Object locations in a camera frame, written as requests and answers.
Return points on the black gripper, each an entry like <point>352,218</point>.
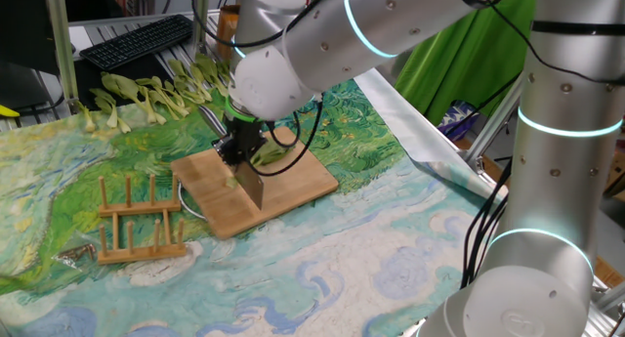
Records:
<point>246,139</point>

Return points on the green pakchoi with long stem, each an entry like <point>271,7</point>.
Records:
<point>276,154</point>

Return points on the steel cleaver knife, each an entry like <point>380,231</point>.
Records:
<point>251,185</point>

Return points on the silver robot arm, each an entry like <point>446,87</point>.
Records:
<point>537,278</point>

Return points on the cut pakchoi stem piece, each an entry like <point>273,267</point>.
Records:
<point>231,182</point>

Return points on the spare green pakchoi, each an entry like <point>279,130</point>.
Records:
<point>89,124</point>
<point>163,100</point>
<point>111,116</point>
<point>195,80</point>
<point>124,127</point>
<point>224,68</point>
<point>210,71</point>
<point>119,85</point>
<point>185,95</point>

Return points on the wooden cutting board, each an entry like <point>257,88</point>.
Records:
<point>298,185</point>

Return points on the wooden peg dish rack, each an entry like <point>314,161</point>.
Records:
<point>139,207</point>

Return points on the cardboard box with orange tape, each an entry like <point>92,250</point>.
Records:
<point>227,29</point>

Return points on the painted landscape tablecloth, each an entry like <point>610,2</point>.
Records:
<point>342,259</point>

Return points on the black computer keyboard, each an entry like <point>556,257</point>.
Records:
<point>137,41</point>

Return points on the black desk mat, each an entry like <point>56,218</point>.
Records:
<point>85,75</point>

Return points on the clear plastic bag of screws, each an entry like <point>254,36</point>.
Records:
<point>80,251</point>

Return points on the blue white patterned bag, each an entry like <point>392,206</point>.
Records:
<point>456,119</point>

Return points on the green curtain cloth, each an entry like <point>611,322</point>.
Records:
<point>464,73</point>

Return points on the small yellow object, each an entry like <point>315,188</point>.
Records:
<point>7,112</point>

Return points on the black monitor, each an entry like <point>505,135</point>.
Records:
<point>24,29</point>

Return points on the aluminium frame post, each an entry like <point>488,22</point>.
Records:
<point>200,19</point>
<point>61,44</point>

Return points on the slanted aluminium frame beam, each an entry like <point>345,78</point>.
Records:
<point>490,129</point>

